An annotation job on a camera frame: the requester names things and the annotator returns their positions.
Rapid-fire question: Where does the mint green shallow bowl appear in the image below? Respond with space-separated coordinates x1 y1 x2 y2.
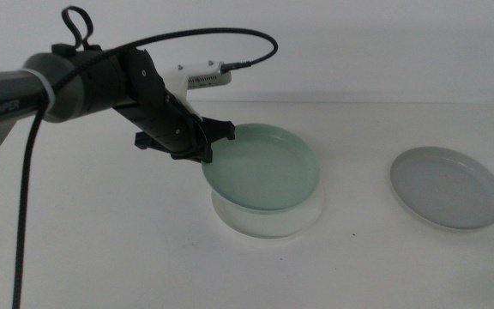
201 123 322 215

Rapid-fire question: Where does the white shallow bowl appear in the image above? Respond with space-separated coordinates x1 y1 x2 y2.
210 182 325 239

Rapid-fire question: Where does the grey shallow bowl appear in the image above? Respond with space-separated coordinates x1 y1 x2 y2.
389 146 494 232

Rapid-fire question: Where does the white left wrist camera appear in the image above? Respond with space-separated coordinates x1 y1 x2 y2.
160 61 233 116

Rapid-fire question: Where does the thin black cable loop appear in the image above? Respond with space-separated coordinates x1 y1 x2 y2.
61 5 95 49

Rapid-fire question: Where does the white cable tie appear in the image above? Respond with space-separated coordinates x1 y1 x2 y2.
22 67 57 113

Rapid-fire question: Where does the thick black braided cable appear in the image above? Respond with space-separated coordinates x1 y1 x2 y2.
11 27 280 309

